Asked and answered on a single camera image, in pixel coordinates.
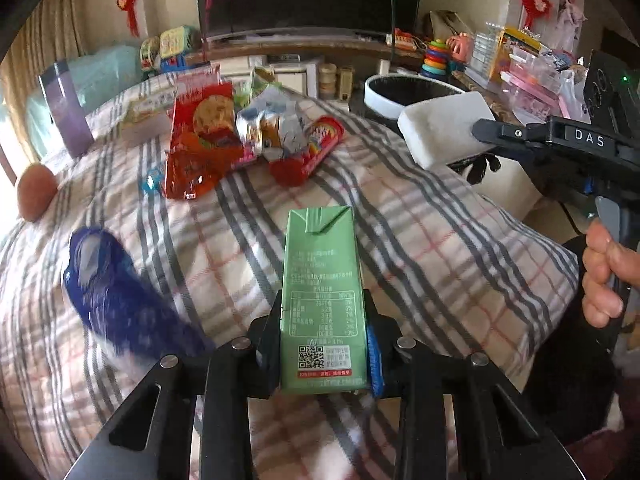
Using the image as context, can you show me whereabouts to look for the plaid blanket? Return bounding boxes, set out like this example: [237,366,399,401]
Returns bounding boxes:
[0,77,581,480]

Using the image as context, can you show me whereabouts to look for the purple box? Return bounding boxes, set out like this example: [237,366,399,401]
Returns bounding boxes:
[39,60,95,158]

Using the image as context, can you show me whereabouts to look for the white bin with black bag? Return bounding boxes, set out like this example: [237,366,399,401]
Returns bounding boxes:
[364,74,502,184]

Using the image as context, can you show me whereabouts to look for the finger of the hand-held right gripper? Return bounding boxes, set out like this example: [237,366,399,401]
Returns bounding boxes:
[471,116,553,147]
[500,144,593,196]

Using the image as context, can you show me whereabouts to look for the small wooden jars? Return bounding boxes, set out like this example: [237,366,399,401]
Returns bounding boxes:
[319,62,356,101]

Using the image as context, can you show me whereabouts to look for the clear plastic organizer boxes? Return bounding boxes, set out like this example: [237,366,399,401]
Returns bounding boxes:
[470,22,586,121]

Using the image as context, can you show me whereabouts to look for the teal plastic bag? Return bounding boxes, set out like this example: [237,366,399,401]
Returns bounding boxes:
[25,45,143,156]

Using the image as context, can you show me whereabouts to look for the rainbow stacking rings toy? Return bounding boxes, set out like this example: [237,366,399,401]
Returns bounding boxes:
[419,39,451,80]

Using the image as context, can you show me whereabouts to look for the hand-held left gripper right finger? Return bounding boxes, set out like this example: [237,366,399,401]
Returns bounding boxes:
[362,287,583,480]

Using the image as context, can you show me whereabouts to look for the person's right hand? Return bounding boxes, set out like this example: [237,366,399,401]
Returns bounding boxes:
[581,219,640,330]

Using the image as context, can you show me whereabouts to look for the green drink carton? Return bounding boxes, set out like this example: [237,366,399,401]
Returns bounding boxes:
[279,206,371,395]

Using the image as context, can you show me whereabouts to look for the wooden television cabinet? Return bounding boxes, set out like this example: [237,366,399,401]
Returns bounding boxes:
[187,35,426,101]

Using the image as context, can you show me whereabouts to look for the beige curtain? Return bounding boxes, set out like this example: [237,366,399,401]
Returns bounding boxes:
[0,0,83,116]

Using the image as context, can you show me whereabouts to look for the red chip can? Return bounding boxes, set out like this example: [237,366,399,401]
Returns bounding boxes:
[270,116,346,188]

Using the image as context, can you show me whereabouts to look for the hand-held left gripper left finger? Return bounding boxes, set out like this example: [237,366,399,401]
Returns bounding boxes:
[62,287,286,480]

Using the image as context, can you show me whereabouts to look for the blue snack packet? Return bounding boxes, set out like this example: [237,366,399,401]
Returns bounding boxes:
[62,226,216,361]

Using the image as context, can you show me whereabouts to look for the silver foil snack bag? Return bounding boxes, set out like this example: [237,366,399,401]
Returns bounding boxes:
[235,85,311,161]

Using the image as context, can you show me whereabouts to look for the small colourful toy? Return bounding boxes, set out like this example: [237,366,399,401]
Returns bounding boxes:
[141,37,161,73]

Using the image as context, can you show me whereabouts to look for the red snack bag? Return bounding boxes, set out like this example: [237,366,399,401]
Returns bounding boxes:
[165,64,246,201]

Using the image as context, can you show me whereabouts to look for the green snack wrapper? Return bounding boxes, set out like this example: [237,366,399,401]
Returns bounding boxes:
[250,66,277,91]

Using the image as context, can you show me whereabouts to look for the orange plastic toy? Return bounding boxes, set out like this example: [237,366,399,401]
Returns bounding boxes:
[446,32,475,73]

